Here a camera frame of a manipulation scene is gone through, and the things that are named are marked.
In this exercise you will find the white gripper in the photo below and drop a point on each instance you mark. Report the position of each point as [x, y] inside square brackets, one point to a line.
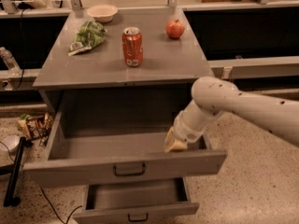
[184, 131]

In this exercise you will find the grey top drawer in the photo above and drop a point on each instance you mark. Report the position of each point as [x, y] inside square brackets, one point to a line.
[117, 136]

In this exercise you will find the grey drawer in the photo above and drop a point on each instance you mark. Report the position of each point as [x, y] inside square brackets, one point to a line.
[136, 202]
[117, 136]

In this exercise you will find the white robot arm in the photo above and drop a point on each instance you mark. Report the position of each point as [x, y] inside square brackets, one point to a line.
[212, 96]

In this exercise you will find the grey bottom drawer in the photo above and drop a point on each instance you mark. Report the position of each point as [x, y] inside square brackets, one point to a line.
[136, 202]

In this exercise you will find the grey drawer cabinet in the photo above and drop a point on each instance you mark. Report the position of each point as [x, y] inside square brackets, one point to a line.
[168, 64]

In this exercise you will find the orange soda can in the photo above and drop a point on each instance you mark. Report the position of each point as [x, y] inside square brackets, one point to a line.
[132, 46]

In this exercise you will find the red apple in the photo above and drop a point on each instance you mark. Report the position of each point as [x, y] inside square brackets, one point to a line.
[175, 28]

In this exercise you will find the brown snack bag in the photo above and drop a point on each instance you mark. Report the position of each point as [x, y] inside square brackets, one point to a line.
[35, 127]

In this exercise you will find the green chip bag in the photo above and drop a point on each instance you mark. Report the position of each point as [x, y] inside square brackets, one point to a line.
[90, 35]

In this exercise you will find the white bowl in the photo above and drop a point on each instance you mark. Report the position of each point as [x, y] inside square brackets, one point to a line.
[102, 13]

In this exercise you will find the white round floor disc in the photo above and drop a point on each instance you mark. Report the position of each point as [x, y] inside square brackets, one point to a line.
[10, 143]

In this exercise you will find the black stand leg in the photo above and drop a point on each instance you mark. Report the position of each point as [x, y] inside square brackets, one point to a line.
[10, 199]

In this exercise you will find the clear plastic bottle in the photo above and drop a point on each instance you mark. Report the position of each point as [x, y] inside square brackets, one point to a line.
[10, 62]

